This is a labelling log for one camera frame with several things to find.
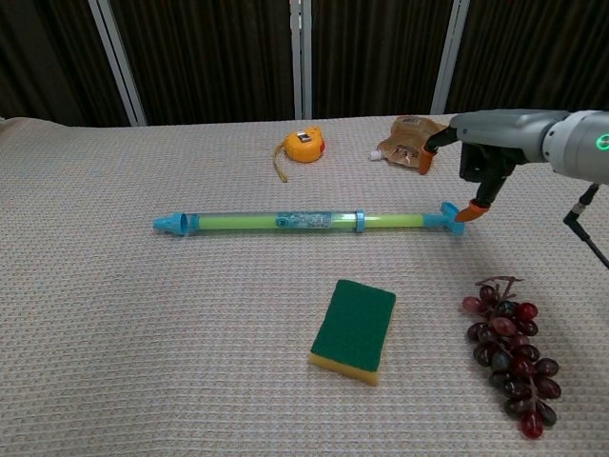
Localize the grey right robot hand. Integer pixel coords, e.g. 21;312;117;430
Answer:
419;109;571;224

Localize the brown spouted drink pouch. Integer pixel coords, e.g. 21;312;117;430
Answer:
368;115;451;176

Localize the orange tape measure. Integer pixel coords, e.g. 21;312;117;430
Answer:
272;125;327;184

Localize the red grape bunch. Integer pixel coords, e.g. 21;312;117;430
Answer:
462;275;563;441

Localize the green and yellow sponge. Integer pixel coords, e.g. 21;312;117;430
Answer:
306;279;398;387

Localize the beige woven tablecloth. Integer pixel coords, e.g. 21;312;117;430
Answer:
0;112;609;457

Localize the grey partition frame post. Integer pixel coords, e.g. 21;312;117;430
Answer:
88;0;147;128
288;0;314;121
429;0;471;116

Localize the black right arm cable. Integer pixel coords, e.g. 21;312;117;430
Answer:
562;183;609;270

